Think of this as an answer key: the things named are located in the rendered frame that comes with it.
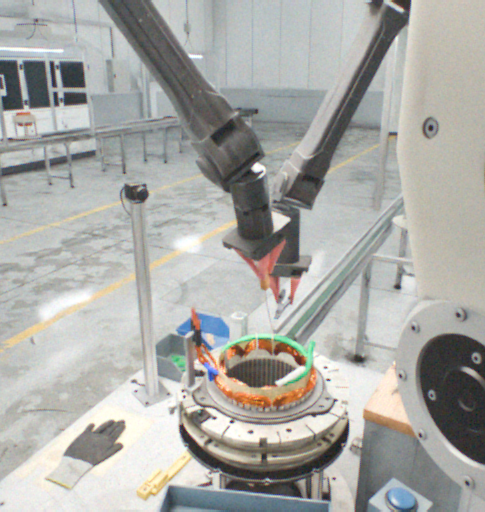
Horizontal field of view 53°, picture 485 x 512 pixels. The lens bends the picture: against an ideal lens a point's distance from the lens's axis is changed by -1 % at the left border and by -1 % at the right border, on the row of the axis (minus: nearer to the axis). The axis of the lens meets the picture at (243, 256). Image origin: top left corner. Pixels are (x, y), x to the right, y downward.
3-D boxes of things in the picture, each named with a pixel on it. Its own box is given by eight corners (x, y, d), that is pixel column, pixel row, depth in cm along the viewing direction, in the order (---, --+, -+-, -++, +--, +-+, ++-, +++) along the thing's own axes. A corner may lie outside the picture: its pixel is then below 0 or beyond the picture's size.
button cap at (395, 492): (382, 500, 75) (383, 495, 75) (396, 486, 78) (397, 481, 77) (405, 516, 72) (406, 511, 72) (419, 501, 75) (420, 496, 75)
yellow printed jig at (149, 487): (199, 438, 125) (198, 427, 123) (210, 444, 123) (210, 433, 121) (136, 496, 107) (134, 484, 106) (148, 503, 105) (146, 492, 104)
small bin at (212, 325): (237, 340, 170) (237, 321, 167) (218, 360, 158) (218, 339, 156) (196, 330, 177) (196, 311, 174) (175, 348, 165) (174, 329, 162)
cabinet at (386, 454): (381, 461, 117) (393, 368, 108) (464, 494, 108) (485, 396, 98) (351, 520, 102) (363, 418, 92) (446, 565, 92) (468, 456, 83)
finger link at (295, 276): (272, 294, 108) (272, 255, 105) (304, 297, 106) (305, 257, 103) (265, 308, 102) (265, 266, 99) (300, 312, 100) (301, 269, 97)
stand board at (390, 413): (393, 368, 108) (394, 358, 107) (486, 396, 98) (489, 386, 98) (362, 418, 92) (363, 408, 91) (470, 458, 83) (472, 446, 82)
